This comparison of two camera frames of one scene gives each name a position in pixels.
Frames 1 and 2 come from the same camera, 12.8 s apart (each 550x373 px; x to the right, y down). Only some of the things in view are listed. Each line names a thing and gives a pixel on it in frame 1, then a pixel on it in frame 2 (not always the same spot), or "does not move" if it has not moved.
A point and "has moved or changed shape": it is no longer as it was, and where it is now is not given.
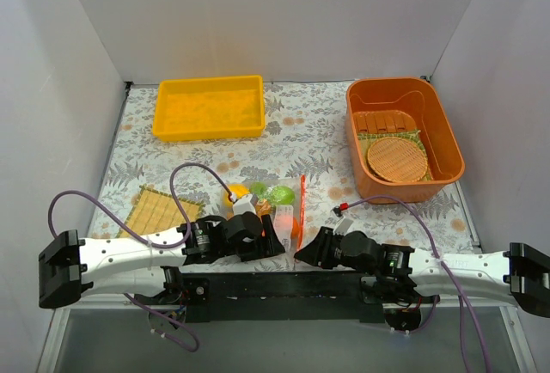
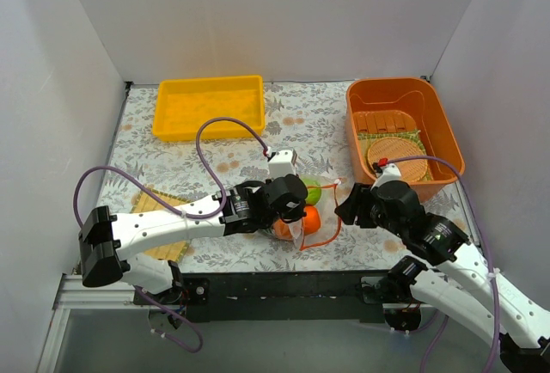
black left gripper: [266, 241] to [275, 219]
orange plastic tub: [400, 140] does not move
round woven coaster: [397, 160] does not move
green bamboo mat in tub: [365, 139] does not move
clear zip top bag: [281, 198] has moved or changed shape
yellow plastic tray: [198, 107] does not move
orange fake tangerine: [296, 229] to [312, 219]
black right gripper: [323, 250] to [358, 208]
